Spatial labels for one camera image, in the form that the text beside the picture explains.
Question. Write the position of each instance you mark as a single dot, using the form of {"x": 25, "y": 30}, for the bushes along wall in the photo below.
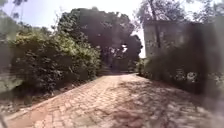
{"x": 180, "y": 71}

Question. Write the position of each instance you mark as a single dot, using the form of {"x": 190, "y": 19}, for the tall tree behind wall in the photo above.
{"x": 156, "y": 13}

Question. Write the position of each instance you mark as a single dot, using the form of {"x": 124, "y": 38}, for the grey concrete wall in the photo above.
{"x": 176, "y": 40}

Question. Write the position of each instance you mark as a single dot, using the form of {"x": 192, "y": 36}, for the large dark tree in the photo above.
{"x": 103, "y": 33}

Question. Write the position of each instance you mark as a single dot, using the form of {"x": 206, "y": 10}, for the green bushes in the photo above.
{"x": 50, "y": 60}

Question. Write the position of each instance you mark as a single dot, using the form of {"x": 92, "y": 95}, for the dirt strip with leaves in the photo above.
{"x": 23, "y": 101}

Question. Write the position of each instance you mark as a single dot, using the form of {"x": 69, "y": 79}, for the red brick path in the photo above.
{"x": 110, "y": 103}

